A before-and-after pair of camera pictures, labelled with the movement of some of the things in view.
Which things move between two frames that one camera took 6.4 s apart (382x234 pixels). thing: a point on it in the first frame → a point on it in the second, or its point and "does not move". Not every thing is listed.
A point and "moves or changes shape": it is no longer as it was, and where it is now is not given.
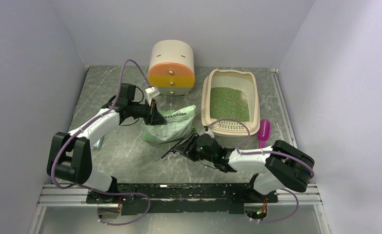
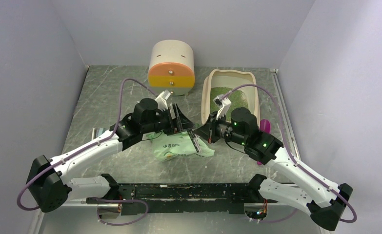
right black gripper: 189,150 → 205,131
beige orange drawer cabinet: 171,71 does not move
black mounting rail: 203,198 does not move
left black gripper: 152,117 → 181,122
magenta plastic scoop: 263,132 does not move
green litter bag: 180,125 moves or changes shape
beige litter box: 231,94 does not move
